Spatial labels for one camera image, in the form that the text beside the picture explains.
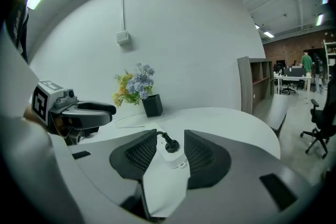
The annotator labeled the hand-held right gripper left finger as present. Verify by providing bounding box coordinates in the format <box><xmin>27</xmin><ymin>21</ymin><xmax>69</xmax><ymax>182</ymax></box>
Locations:
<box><xmin>109</xmin><ymin>129</ymin><xmax>158</xmax><ymax>181</ymax></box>

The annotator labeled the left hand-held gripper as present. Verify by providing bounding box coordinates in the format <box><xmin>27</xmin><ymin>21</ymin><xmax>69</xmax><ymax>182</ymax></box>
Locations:
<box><xmin>31</xmin><ymin>80</ymin><xmax>117</xmax><ymax>146</ymax></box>

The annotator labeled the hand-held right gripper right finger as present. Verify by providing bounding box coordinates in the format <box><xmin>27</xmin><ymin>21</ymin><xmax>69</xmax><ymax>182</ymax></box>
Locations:
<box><xmin>184</xmin><ymin>129</ymin><xmax>233</xmax><ymax>190</ymax></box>

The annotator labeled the white paper strip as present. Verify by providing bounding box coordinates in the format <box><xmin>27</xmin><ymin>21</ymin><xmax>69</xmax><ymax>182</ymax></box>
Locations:
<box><xmin>154</xmin><ymin>135</ymin><xmax>188</xmax><ymax>170</ymax></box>

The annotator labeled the person's left forearm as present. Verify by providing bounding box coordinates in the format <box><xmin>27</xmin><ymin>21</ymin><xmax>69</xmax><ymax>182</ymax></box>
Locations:
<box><xmin>22</xmin><ymin>105</ymin><xmax>40</xmax><ymax>125</ymax></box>

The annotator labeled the person's left hand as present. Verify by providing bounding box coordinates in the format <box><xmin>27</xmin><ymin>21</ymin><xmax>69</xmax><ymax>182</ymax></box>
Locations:
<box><xmin>54</xmin><ymin>116</ymin><xmax>71</xmax><ymax>137</ymax></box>

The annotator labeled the artificial flower bouquet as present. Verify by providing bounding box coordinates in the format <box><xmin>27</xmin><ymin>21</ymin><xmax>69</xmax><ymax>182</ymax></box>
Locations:
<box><xmin>112</xmin><ymin>62</ymin><xmax>156</xmax><ymax>108</ymax></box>

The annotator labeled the black square vase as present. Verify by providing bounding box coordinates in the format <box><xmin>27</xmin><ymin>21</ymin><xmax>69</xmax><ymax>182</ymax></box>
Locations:
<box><xmin>141</xmin><ymin>93</ymin><xmax>164</xmax><ymax>118</ymax></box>

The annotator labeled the grey desk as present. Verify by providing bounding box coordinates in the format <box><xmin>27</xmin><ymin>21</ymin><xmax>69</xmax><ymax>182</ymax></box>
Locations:
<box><xmin>253</xmin><ymin>93</ymin><xmax>290</xmax><ymax>138</ymax></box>

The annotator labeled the grey open bookshelf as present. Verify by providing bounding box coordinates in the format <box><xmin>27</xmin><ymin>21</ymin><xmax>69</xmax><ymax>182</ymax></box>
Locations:
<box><xmin>236</xmin><ymin>56</ymin><xmax>275</xmax><ymax>115</ymax></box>

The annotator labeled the small black office chair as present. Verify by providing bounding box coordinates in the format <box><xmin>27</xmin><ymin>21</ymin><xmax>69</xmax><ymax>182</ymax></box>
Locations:
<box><xmin>281</xmin><ymin>83</ymin><xmax>297</xmax><ymax>95</ymax></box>

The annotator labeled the person's dark shirt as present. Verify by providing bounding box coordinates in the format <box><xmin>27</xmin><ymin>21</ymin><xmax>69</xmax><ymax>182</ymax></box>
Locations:
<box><xmin>4</xmin><ymin>4</ymin><xmax>30</xmax><ymax>63</ymax></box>

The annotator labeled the white office desk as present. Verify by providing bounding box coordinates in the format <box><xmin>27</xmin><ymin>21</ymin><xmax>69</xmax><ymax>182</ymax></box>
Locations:
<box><xmin>274</xmin><ymin>73</ymin><xmax>313</xmax><ymax>94</ymax></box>

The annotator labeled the white shelf rack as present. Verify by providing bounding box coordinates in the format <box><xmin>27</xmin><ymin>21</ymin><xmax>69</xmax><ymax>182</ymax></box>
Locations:
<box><xmin>322</xmin><ymin>39</ymin><xmax>336</xmax><ymax>82</ymax></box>

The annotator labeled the thin white cable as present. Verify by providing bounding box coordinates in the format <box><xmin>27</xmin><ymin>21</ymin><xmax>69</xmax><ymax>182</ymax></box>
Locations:
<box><xmin>114</xmin><ymin>114</ymin><xmax>159</xmax><ymax>130</ymax></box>

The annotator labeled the white wall junction box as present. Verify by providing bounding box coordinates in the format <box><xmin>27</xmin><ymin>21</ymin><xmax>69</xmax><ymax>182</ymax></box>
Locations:
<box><xmin>116</xmin><ymin>30</ymin><xmax>130</xmax><ymax>45</ymax></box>

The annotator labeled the white wall conduit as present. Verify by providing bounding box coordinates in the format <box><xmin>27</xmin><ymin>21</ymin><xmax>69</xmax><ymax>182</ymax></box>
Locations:
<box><xmin>121</xmin><ymin>0</ymin><xmax>127</xmax><ymax>32</ymax></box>

